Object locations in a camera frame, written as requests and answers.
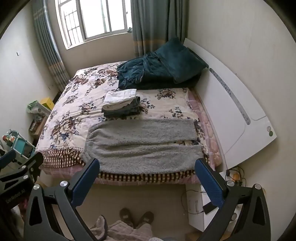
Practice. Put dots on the yellow box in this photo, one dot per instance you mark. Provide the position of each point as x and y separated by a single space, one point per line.
47 103

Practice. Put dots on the white nightstand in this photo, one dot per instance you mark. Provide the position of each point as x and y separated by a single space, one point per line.
195 213

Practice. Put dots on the floral fleece blanket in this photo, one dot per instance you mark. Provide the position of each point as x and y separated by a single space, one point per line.
76 111

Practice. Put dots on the teal storage cart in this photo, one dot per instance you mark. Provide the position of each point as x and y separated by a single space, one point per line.
22 147

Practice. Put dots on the white bed headboard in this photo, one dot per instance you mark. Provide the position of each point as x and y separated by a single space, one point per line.
231 111

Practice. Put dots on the wooden bedside table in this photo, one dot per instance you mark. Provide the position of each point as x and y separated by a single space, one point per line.
37 126

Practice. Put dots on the orange power strip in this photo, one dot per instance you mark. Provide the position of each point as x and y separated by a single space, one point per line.
235 177

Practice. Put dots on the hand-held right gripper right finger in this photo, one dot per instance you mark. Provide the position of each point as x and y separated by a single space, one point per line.
209 183

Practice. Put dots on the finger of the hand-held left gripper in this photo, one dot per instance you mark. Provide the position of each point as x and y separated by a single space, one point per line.
32 165
5 161

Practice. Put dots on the green and white bag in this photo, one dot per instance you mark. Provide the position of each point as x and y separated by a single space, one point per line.
37 106

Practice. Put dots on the dark teal pillow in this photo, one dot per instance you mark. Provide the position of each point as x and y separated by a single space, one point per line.
179 60

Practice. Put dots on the grey slipper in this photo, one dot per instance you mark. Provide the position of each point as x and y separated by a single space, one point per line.
145 218
126 215

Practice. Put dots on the black plug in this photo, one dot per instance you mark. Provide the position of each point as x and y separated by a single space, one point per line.
228 172

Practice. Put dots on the window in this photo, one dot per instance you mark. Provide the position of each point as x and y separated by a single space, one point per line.
92 18

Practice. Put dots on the black phone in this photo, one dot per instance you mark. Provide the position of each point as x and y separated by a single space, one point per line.
209 208

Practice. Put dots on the folded dark jeans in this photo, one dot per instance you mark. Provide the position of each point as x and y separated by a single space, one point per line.
131 109

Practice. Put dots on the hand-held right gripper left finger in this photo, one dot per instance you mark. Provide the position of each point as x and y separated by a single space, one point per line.
84 183

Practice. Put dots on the grey-green striped curtain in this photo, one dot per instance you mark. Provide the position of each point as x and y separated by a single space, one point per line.
157 23
46 46

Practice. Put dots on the pink bed mattress sheet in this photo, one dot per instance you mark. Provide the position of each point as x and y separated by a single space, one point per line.
211 143

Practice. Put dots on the grey fluffy pants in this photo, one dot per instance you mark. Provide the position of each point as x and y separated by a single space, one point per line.
143 148

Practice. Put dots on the dark teal folded blanket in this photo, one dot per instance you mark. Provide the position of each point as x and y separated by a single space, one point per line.
138 71

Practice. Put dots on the folded white cloth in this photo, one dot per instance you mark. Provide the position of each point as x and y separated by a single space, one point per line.
116 98

